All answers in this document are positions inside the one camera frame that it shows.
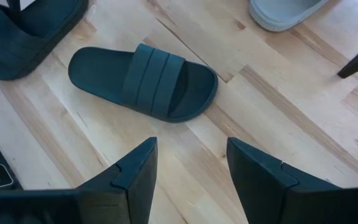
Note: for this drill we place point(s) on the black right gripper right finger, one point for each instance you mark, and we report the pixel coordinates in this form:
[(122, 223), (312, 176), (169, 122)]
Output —
[(259, 183)]

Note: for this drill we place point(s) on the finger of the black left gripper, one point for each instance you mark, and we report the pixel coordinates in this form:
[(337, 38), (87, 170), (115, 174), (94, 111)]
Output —
[(13, 4)]

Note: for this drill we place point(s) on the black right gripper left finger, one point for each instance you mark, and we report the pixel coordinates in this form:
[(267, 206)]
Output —
[(126, 186)]

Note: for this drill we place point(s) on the black rubber slide sandal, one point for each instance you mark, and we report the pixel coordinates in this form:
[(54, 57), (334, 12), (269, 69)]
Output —
[(26, 40), (104, 71)]

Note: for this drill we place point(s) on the grey rubber slide sandal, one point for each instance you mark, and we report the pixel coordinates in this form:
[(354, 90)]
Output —
[(281, 15)]

